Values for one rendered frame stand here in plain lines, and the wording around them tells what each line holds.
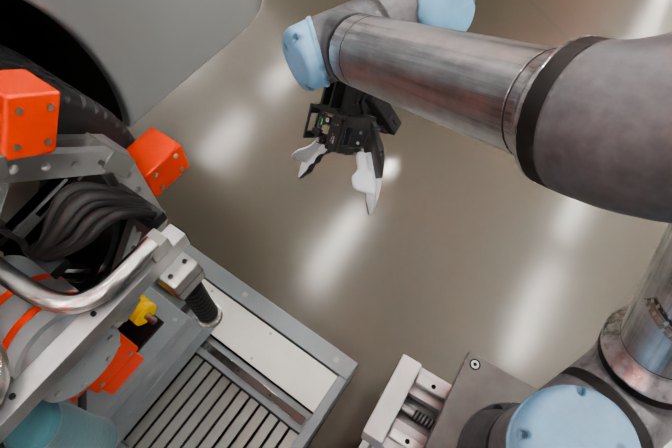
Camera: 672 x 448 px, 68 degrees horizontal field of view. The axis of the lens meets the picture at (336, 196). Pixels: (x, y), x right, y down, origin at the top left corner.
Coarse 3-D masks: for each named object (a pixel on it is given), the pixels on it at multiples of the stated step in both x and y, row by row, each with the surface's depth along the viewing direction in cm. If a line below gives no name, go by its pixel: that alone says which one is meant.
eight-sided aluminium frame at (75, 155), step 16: (64, 144) 73; (80, 144) 76; (96, 144) 77; (112, 144) 78; (0, 160) 61; (16, 160) 63; (32, 160) 65; (48, 160) 67; (64, 160) 69; (80, 160) 72; (96, 160) 74; (112, 160) 77; (128, 160) 80; (0, 176) 62; (16, 176) 64; (32, 176) 66; (48, 176) 68; (64, 176) 71; (112, 176) 80; (128, 176) 82; (144, 192) 88; (160, 208) 94; (128, 224) 97; (128, 240) 97
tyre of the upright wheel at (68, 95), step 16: (0, 48) 80; (0, 64) 72; (16, 64) 76; (32, 64) 81; (48, 80) 75; (64, 96) 75; (80, 96) 79; (64, 112) 75; (80, 112) 78; (96, 112) 81; (64, 128) 77; (80, 128) 79; (96, 128) 82; (112, 128) 85; (128, 144) 90; (112, 256) 103
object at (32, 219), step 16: (80, 176) 87; (96, 176) 91; (0, 192) 75; (48, 192) 83; (0, 208) 77; (32, 208) 82; (0, 224) 81; (16, 224) 81; (32, 224) 84; (112, 224) 99; (16, 240) 83; (32, 240) 87; (96, 240) 102; (112, 240) 100; (80, 256) 103; (96, 256) 102; (64, 272) 96; (80, 272) 100; (96, 272) 102; (80, 288) 102
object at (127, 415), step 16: (160, 288) 153; (176, 304) 150; (192, 320) 147; (192, 336) 145; (176, 352) 142; (192, 352) 146; (160, 368) 140; (176, 368) 142; (144, 384) 138; (160, 384) 138; (128, 400) 136; (144, 400) 135; (112, 416) 134; (128, 416) 132
